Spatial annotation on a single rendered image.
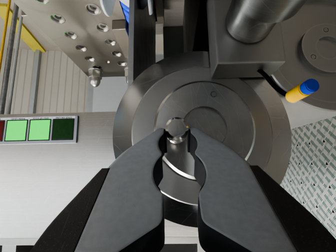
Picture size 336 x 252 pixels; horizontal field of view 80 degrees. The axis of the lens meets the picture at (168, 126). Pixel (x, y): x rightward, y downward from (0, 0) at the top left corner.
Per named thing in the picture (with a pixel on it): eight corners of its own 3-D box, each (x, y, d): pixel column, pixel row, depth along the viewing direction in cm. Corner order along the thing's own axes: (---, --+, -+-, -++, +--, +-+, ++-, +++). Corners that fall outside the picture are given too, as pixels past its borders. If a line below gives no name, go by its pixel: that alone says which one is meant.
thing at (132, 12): (135, -82, 22) (133, 79, 18) (155, 44, 45) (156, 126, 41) (130, -82, 22) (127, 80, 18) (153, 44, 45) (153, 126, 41)
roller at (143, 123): (272, 70, 17) (274, 212, 15) (213, 125, 43) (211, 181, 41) (138, 62, 18) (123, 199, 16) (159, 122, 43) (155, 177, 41)
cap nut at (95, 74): (99, 67, 52) (99, 84, 51) (104, 73, 55) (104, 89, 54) (85, 68, 52) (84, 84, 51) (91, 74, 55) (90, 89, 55)
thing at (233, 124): (270, 167, 14) (166, 192, 14) (258, 166, 16) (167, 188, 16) (239, 70, 15) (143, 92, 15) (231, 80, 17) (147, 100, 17)
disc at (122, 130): (289, 54, 18) (295, 237, 15) (286, 57, 18) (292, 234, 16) (123, 46, 18) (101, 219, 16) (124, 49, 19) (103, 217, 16)
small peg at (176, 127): (190, 138, 12) (166, 140, 12) (187, 143, 15) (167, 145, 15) (187, 115, 12) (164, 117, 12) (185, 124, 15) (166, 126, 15)
